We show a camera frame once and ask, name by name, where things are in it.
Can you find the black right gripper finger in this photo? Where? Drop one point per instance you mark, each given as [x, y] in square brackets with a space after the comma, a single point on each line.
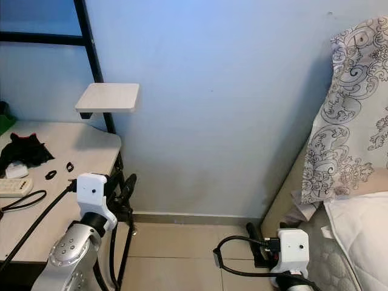
[284, 227]
[253, 235]

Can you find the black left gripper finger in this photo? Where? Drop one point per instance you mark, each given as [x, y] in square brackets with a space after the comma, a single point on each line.
[130, 188]
[115, 177]

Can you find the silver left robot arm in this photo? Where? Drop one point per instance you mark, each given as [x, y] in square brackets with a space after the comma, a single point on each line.
[70, 254]

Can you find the white quilted mattress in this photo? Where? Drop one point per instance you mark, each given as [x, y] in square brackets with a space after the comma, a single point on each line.
[357, 230]

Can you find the black crumpled garment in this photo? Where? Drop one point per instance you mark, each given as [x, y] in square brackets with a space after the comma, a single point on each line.
[27, 153]

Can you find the small white object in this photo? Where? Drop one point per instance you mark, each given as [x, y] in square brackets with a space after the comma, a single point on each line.
[17, 171]

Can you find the white remote control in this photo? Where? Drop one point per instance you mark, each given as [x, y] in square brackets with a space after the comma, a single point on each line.
[15, 188]

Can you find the green plastic basket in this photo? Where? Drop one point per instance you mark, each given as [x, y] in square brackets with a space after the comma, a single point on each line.
[6, 124]

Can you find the patterned white headboard cover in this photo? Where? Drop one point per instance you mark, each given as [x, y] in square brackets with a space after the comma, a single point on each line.
[345, 109]

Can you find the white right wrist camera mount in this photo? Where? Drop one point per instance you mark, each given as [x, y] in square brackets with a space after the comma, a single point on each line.
[290, 253]

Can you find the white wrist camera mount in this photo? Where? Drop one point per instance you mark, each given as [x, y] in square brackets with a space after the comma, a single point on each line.
[290, 253]
[94, 194]

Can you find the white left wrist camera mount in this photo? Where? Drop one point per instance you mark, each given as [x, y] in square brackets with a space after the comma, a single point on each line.
[94, 194]

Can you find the small white wall shelf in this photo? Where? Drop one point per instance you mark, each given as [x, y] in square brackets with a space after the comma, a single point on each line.
[108, 97]

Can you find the black window frame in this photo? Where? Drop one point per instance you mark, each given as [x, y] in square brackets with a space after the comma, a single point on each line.
[88, 36]

